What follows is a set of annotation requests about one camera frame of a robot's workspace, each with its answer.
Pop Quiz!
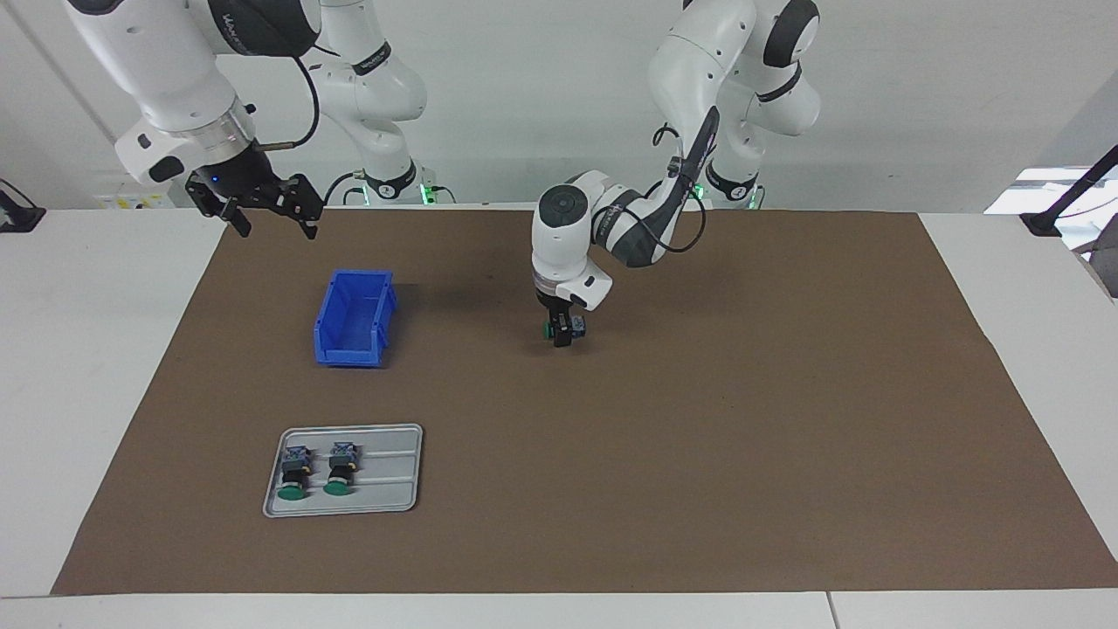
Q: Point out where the black desk clamp mount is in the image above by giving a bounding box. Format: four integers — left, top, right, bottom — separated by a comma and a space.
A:
0, 179, 46, 233

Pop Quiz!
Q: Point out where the white wall socket box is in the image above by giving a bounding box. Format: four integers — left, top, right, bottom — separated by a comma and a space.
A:
94, 185, 190, 211

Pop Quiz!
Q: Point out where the grey metal tray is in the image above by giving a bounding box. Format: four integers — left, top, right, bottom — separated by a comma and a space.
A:
263, 424, 424, 519

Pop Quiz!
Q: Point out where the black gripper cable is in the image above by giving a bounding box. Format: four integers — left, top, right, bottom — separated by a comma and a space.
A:
611, 122, 708, 256
258, 52, 320, 151

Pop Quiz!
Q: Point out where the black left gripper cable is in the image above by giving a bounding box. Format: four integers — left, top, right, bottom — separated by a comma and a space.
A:
611, 122, 708, 256

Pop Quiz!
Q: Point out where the black right base cable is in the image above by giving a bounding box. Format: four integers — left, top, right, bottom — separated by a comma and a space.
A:
323, 170, 366, 207

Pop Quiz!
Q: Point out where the grey chair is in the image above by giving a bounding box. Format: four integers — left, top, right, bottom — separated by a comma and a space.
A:
1073, 238, 1118, 301

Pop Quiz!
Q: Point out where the blue plastic storage bin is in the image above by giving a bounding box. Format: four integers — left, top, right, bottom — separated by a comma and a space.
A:
313, 269, 400, 369

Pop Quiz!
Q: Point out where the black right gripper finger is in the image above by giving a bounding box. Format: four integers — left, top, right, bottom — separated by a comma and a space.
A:
204, 201, 254, 240
279, 173, 327, 242

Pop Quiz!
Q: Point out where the brown table mat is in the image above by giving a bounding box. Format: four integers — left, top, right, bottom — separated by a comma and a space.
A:
51, 207, 1118, 596

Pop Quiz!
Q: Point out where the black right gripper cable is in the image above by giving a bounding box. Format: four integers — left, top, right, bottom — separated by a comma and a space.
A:
258, 52, 320, 151

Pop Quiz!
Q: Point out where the black slanted camera stand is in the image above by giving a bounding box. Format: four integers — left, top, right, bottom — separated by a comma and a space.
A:
1020, 144, 1118, 238

